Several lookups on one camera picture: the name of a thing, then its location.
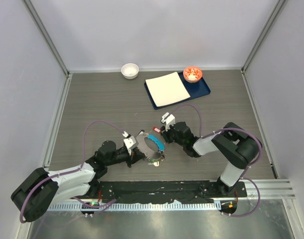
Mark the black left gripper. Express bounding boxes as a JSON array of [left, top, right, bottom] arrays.
[[105, 148, 145, 167]]

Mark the metal key organizer blue handle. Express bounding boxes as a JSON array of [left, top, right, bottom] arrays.
[[136, 131, 165, 167]]

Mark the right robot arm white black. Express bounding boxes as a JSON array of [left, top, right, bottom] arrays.
[[160, 121, 262, 197]]

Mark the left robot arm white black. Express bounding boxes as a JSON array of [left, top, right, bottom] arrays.
[[10, 139, 145, 224]]

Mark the dark blue tray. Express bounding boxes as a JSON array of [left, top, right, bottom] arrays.
[[144, 72, 210, 110]]

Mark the white square plate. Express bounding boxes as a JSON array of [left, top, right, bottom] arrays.
[[145, 72, 191, 107]]

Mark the orange patterned bowl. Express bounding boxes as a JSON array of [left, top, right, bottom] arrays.
[[183, 67, 203, 83]]

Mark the white bowl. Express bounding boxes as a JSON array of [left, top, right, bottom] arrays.
[[121, 63, 139, 80]]

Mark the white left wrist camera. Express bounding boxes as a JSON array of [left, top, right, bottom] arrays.
[[122, 131, 138, 155]]

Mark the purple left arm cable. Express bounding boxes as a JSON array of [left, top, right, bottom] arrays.
[[19, 120, 129, 224]]

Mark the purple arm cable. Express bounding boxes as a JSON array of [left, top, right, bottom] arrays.
[[19, 120, 129, 224], [170, 104, 264, 217]]

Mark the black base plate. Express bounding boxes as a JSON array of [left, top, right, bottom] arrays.
[[78, 180, 247, 204]]

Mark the slotted cable duct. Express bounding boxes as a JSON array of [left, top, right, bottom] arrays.
[[48, 201, 221, 212]]

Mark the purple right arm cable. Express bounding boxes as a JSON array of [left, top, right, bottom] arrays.
[[170, 104, 264, 217]]

